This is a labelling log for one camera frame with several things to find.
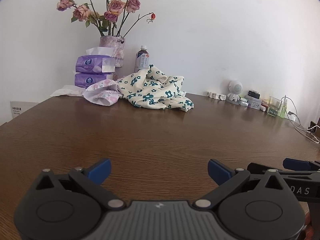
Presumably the open purple tissue pack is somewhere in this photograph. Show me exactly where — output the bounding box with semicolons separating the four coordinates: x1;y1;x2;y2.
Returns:
75;47;116;74

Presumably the clear glass cup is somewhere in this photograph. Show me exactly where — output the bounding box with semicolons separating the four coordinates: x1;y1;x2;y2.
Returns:
267;96;282;117

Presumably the white charging cable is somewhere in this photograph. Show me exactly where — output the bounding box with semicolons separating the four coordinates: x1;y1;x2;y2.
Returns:
284;95;320;143

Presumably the white cable clip strip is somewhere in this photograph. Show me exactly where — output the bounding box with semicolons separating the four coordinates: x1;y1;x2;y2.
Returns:
207;91;227;100

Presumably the white robot figurine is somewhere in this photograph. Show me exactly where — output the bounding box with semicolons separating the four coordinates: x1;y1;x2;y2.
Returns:
226;79;243;105

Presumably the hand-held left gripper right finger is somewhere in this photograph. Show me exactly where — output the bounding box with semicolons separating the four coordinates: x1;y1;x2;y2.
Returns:
194;159;292;209

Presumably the lilac textured vase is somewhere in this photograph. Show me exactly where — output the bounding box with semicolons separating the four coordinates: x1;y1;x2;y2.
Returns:
99;35;125;68

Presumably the plastic tea bottle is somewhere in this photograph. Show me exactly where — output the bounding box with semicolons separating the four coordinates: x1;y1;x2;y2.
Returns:
134;45;150;73

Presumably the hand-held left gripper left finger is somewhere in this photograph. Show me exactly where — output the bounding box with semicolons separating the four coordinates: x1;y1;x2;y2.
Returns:
35;158;125;209

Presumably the crumpled white tissue paper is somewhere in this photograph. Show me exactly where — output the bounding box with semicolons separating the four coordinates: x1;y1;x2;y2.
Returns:
50;85;87;98

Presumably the sealed purple tissue pack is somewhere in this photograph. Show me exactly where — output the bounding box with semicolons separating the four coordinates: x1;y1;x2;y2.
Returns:
74;72;114;88

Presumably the dried rose bouquet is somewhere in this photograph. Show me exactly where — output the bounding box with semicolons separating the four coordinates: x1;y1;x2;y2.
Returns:
56;0;157;38

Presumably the cream teal flower dress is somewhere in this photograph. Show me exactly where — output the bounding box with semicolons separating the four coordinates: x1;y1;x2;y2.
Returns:
117;64;195;112

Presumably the pink floral garment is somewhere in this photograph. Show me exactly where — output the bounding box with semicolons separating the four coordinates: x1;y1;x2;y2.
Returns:
82;79;123;106

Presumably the white cardboard board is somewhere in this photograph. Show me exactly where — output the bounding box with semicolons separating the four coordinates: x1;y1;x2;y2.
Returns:
10;101;38;122

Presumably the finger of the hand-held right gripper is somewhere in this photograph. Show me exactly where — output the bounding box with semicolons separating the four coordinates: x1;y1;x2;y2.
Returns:
247;162;320;178
283;158;320;172

